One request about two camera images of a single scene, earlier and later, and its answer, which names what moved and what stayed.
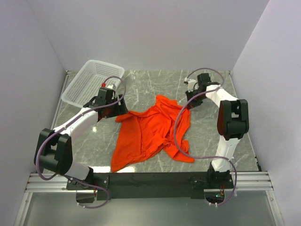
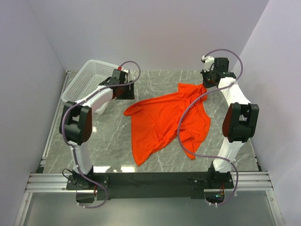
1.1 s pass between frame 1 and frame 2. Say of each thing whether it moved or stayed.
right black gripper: moved
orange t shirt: moved
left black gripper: moved
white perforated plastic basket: stayed
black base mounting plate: stayed
